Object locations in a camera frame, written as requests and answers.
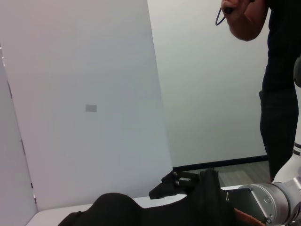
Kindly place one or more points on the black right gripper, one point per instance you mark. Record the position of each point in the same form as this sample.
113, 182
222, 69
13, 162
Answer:
240, 199

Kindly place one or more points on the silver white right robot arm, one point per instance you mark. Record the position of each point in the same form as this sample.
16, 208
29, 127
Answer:
284, 200

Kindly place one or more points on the bare person forearm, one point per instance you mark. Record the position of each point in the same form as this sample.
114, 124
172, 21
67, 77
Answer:
249, 26

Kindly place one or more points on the silver pocket zipper pull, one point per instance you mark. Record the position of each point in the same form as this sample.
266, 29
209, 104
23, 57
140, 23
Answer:
227, 196

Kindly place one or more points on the person hand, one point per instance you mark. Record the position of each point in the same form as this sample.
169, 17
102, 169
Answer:
235, 5

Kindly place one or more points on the black baseboard strip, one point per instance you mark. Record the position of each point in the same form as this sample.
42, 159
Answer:
235, 162

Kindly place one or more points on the person torso in black clothes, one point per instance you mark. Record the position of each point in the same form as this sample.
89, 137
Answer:
282, 70

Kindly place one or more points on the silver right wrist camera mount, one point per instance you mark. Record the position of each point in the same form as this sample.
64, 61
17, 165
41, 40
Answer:
261, 200

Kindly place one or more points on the grey wall cover plate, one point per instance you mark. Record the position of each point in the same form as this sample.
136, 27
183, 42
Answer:
91, 108

